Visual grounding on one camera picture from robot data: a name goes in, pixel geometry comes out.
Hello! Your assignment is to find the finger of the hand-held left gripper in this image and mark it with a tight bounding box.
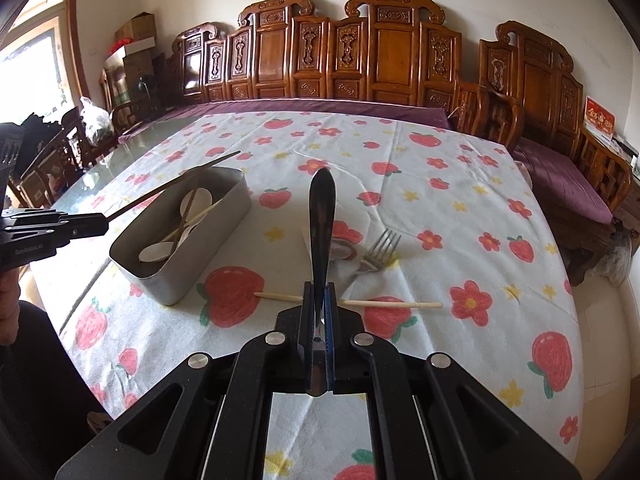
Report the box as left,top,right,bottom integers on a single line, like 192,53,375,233
7,211,108,247

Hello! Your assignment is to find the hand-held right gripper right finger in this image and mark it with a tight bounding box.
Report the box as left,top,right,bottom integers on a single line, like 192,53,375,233
324,284,582,480

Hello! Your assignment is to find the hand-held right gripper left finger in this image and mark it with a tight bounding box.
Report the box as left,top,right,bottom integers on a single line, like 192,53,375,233
55,282,321,480

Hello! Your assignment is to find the light wooden chopstick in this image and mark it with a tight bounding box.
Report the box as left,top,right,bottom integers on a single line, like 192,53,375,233
254,291,444,309

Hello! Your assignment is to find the metal spoon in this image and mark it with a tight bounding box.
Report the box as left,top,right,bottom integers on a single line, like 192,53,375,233
306,167,337,397
330,235,360,262

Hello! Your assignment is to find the metal fork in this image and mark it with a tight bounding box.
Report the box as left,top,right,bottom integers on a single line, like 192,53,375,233
356,229,402,273

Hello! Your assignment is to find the rectangular metal tin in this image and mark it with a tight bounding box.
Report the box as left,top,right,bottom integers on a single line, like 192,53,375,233
109,166,252,307

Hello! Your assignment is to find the person's left hand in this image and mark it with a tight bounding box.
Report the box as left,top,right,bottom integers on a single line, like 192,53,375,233
0,267,21,346

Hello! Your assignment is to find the wooden dining chair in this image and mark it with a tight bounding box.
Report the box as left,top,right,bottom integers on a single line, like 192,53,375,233
100,67,166,133
17,107,101,211

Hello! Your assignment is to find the clear plastic bag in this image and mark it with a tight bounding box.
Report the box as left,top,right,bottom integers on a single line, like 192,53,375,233
80,97,116,148

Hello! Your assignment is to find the person's dark clothing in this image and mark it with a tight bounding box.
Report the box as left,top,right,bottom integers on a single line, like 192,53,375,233
0,300,116,480

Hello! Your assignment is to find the black desk lamp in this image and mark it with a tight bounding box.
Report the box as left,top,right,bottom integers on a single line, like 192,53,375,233
139,74,156,121

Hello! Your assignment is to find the tall cardboard box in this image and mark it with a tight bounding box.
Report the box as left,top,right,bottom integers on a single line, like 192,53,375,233
122,50,156,106

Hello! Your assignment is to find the strawberry printed tablecloth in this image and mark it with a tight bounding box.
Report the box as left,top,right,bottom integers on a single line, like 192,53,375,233
30,110,586,480

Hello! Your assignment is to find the wooden framed balcony door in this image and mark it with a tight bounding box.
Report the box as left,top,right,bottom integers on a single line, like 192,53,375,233
0,0,101,126

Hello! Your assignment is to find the flat white box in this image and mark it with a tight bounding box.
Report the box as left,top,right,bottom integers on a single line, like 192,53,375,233
122,36,157,58

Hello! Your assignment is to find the brown cardboard box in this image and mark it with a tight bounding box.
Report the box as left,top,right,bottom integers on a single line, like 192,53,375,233
115,11,157,47

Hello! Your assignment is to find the purple sofa cushion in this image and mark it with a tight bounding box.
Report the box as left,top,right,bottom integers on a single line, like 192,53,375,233
117,97,453,141

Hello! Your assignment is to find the carved wooden sofa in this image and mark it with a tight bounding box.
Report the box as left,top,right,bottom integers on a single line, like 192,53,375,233
165,0,488,126

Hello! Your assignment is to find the purple armchair cushion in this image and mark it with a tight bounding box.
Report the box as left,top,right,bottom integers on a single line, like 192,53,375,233
515,140,615,225

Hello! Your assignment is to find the grey plastic bag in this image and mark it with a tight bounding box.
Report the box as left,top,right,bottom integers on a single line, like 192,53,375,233
595,232,636,286

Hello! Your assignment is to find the wooden side table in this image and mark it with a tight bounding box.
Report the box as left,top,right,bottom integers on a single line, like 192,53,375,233
612,150,640,231

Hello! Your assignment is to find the carved wooden armchair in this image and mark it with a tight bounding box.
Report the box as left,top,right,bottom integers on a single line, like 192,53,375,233
472,20,633,287

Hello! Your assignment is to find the red desk calendar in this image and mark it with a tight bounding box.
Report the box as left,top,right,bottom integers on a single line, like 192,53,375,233
582,96,616,147

